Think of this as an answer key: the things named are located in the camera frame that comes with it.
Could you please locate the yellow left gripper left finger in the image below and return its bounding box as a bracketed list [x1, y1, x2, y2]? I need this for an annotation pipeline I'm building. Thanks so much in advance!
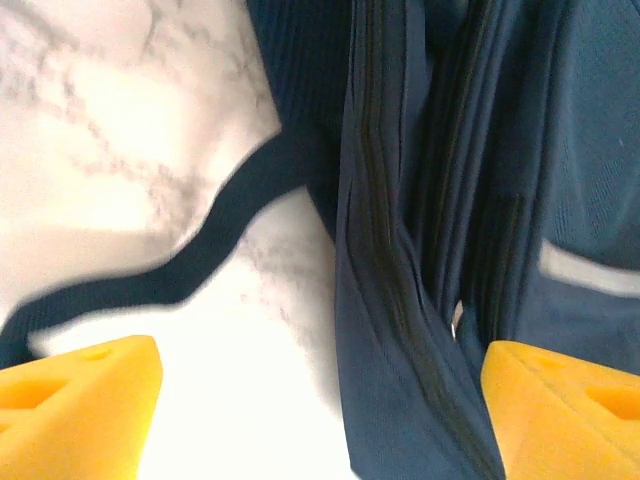
[0, 335, 164, 480]

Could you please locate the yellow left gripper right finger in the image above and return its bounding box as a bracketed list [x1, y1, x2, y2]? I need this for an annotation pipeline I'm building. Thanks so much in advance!
[480, 340, 640, 480]

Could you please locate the navy blue backpack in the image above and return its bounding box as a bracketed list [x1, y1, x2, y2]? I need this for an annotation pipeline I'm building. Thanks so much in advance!
[0, 0, 640, 480]

